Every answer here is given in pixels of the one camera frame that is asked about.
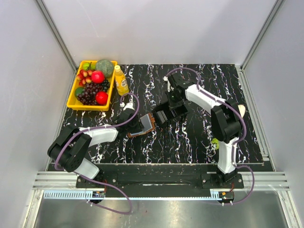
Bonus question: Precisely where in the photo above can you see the green lime fruit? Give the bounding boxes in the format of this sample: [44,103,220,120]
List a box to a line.
[74,87,84,97]

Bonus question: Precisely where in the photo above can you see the yellow plastic fruit tray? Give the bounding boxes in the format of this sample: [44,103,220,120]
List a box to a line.
[66,60,117,111]

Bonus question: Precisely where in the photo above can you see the red pomegranate lower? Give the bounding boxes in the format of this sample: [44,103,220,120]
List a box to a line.
[95,91,108,105]

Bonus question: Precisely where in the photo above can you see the red pomegranate upper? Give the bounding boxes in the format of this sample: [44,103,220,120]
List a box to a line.
[91,71,105,84]

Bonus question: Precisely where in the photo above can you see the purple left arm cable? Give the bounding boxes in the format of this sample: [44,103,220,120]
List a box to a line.
[54,93,140,214]

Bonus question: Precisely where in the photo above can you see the yellow juice bottle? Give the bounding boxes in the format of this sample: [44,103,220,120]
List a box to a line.
[114,65,129,96]

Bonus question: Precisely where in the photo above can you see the brown leather card holder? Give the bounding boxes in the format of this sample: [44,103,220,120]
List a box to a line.
[127,113,155,138]

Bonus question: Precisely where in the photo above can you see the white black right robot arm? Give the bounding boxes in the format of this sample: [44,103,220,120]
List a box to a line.
[166,68,247,188]

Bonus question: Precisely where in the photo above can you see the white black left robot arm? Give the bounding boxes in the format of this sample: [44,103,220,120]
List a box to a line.
[47,102,143,188]

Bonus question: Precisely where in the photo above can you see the small red fruit cluster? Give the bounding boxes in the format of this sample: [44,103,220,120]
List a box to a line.
[76,69,93,87]

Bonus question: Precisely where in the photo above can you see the red pomegranate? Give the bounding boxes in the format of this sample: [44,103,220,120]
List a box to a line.
[91,71,105,84]
[95,91,108,105]

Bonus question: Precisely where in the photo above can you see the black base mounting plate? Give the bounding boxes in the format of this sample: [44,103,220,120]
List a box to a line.
[76,163,245,199]

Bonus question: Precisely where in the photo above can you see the grey credit card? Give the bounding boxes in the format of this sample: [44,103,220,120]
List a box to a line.
[140,114,152,132]

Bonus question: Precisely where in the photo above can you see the black grape bunch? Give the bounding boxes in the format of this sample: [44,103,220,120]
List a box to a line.
[101,79,111,93]

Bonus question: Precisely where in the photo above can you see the dark purple grape bunch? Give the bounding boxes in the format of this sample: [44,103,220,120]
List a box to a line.
[76,82,101,105]

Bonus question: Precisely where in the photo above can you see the black plastic card box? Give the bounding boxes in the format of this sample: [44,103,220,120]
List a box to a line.
[152,102,189,127]

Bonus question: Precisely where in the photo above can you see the green melon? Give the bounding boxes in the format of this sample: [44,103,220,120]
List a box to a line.
[95,59,114,78]

